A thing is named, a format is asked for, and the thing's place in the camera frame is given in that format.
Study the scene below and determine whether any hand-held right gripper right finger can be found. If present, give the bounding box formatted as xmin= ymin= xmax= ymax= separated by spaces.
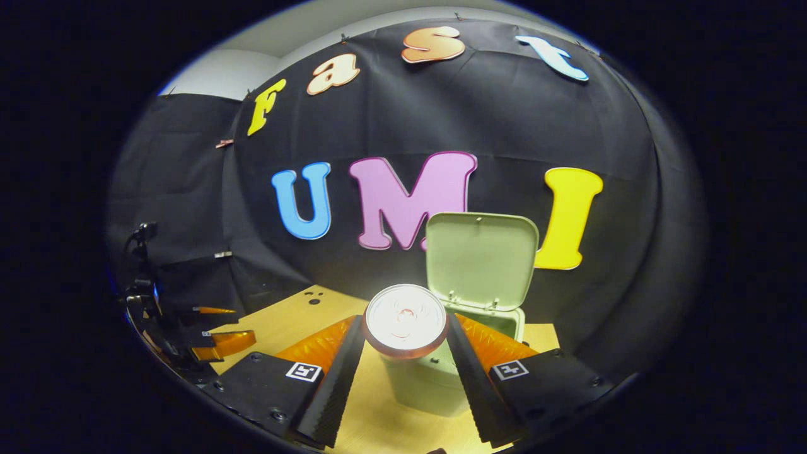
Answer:
xmin=446 ymin=313 xmax=616 ymax=448

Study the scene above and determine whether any green desktop garbage bin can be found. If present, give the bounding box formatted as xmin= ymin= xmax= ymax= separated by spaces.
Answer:
xmin=378 ymin=212 xmax=540 ymax=417

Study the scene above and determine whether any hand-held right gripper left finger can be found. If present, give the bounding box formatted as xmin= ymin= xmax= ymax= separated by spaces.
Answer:
xmin=200 ymin=315 xmax=367 ymax=450

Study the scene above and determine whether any wooden desktop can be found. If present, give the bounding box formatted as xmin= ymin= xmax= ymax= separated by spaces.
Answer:
xmin=208 ymin=285 xmax=562 ymax=454

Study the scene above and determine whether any black backdrop cloth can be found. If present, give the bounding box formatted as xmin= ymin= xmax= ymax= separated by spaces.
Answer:
xmin=106 ymin=18 xmax=708 ymax=379

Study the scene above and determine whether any red pop can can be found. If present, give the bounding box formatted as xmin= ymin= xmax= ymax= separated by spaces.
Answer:
xmin=362 ymin=284 xmax=450 ymax=361

